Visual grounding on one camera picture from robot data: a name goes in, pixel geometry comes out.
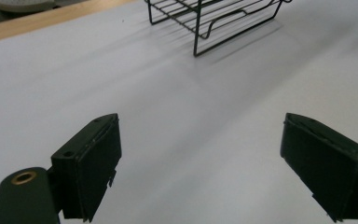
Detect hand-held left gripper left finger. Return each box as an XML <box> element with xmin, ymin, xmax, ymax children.
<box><xmin>50</xmin><ymin>113</ymin><xmax>123</xmax><ymax>223</ymax></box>

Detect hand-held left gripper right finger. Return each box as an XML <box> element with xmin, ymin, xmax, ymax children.
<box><xmin>280</xmin><ymin>112</ymin><xmax>358</xmax><ymax>223</ymax></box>

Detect black wire rack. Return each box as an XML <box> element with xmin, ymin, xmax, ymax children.
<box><xmin>144</xmin><ymin>0</ymin><xmax>294</xmax><ymax>58</ymax></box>

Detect white chair base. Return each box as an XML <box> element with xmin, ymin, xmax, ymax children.
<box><xmin>0</xmin><ymin>0</ymin><xmax>58</xmax><ymax>14</ymax></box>

